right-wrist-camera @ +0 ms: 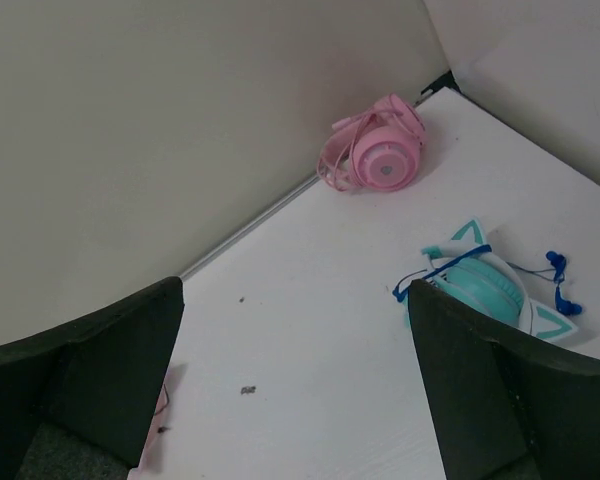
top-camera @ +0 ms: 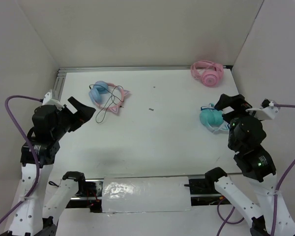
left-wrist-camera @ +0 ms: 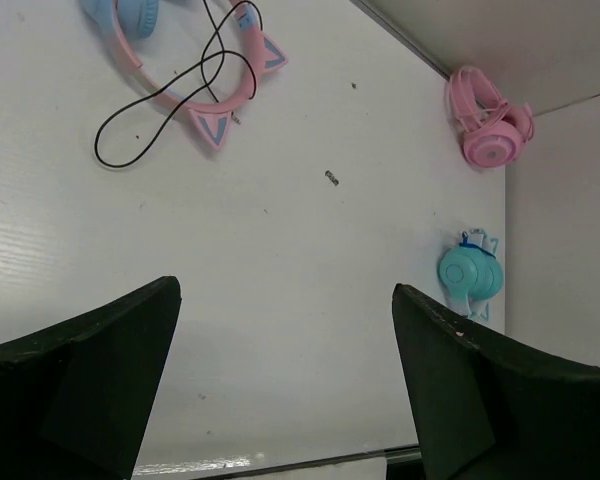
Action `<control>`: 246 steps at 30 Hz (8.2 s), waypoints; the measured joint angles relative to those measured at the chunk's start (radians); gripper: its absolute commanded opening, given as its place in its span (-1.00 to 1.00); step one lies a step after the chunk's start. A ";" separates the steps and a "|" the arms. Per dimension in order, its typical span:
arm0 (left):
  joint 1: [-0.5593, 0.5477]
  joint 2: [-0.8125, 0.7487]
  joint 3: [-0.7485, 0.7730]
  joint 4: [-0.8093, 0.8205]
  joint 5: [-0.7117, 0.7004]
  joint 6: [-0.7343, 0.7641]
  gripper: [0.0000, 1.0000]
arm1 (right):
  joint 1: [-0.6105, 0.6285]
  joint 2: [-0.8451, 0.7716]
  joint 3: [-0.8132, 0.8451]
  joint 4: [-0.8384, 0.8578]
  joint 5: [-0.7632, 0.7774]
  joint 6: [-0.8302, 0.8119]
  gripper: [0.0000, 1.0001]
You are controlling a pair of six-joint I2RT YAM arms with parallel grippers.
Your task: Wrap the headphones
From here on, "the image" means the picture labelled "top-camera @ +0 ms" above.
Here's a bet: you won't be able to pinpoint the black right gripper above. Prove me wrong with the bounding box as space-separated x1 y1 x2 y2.
213 92 264 148

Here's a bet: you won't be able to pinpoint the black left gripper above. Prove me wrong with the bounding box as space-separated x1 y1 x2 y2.
52 96 96 139

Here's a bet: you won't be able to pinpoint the blue pink cat-ear headphones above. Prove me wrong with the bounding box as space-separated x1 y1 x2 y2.
88 81 130 115

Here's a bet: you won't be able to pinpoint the black headphone cable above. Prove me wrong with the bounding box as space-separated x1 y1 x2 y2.
89 84 125 123

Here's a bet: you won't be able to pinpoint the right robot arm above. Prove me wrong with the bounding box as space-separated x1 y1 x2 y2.
205 94 295 236

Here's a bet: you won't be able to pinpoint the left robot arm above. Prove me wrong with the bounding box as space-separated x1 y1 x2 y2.
4 96 95 236

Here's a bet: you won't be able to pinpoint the teal cat-ear headphones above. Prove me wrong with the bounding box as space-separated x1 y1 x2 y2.
199 103 230 134

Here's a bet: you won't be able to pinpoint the white taped cover plate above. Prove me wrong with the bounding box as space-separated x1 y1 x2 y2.
101 177 191 213

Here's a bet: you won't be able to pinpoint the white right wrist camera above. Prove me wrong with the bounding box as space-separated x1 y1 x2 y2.
246 99 280 120

